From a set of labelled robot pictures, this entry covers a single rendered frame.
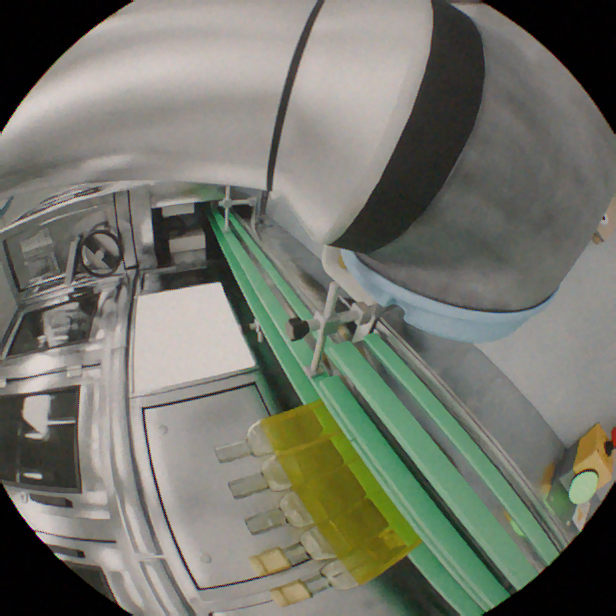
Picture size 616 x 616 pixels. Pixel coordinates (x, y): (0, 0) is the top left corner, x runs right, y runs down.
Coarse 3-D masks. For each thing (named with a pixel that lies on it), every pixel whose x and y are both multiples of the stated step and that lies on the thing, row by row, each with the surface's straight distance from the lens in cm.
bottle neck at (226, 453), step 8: (240, 440) 38; (216, 448) 38; (224, 448) 37; (232, 448) 37; (240, 448) 37; (248, 448) 37; (224, 456) 37; (232, 456) 37; (240, 456) 38; (248, 456) 38
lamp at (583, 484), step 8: (584, 472) 39; (592, 472) 39; (576, 480) 39; (584, 480) 38; (592, 480) 39; (576, 488) 39; (584, 488) 38; (592, 488) 39; (576, 496) 39; (584, 496) 39
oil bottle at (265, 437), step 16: (320, 400) 40; (272, 416) 38; (288, 416) 38; (304, 416) 38; (320, 416) 39; (256, 432) 37; (272, 432) 37; (288, 432) 37; (304, 432) 37; (320, 432) 38; (256, 448) 36; (272, 448) 36; (288, 448) 37
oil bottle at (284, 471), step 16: (336, 432) 38; (304, 448) 36; (320, 448) 37; (336, 448) 37; (352, 448) 38; (272, 464) 35; (288, 464) 35; (304, 464) 35; (320, 464) 36; (336, 464) 36; (272, 480) 35; (288, 480) 34; (304, 480) 35
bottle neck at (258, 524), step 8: (264, 512) 36; (272, 512) 35; (280, 512) 35; (248, 520) 35; (256, 520) 35; (264, 520) 35; (272, 520) 35; (280, 520) 35; (248, 528) 35; (256, 528) 35; (264, 528) 35; (272, 528) 35
